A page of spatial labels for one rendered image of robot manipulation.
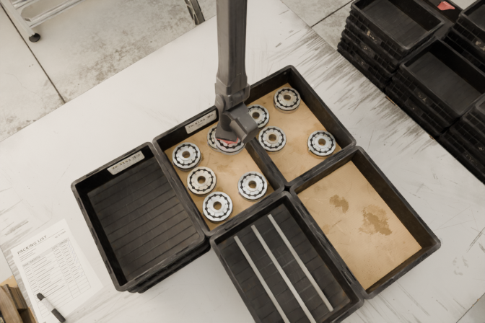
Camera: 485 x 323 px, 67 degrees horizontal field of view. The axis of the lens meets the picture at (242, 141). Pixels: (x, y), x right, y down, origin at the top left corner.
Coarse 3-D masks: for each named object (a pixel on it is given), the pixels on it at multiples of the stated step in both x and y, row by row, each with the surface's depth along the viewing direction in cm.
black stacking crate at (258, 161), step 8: (216, 112) 134; (216, 120) 139; (184, 128) 131; (200, 128) 138; (168, 136) 129; (176, 136) 132; (184, 136) 136; (160, 144) 130; (168, 144) 134; (248, 144) 128; (248, 152) 135; (168, 160) 134; (256, 160) 130; (264, 168) 125; (264, 176) 131; (272, 176) 121; (272, 184) 127; (192, 200) 128; (200, 216) 126
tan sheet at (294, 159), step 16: (272, 96) 145; (272, 112) 141; (304, 112) 141; (288, 128) 138; (304, 128) 138; (320, 128) 138; (288, 144) 136; (304, 144) 136; (320, 144) 136; (336, 144) 135; (272, 160) 133; (288, 160) 133; (304, 160) 133; (320, 160) 133; (288, 176) 131
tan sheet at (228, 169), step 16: (208, 128) 139; (176, 144) 136; (208, 160) 134; (224, 160) 134; (240, 160) 133; (224, 176) 131; (240, 176) 131; (224, 192) 129; (272, 192) 128; (240, 208) 126; (208, 224) 124
